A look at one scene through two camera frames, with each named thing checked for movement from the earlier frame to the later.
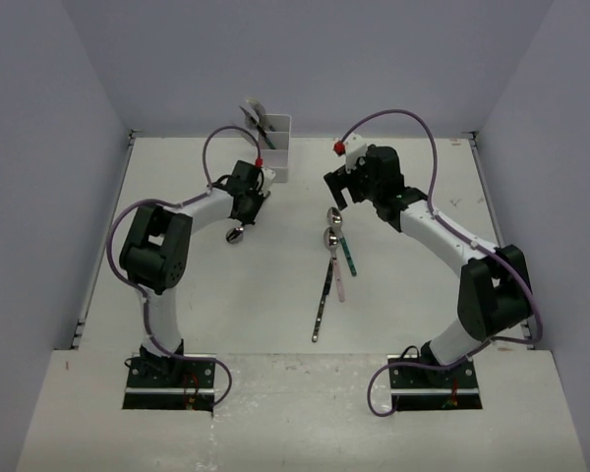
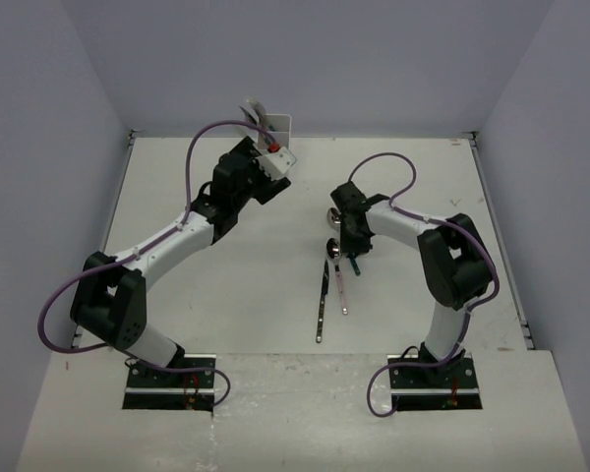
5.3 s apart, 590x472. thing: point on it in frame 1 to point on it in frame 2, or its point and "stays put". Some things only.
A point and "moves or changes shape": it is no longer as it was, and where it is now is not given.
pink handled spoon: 331,240 moves or changes shape
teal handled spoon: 335,220 stays put
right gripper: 340,180 to 349,246
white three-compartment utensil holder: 278,129 stays put
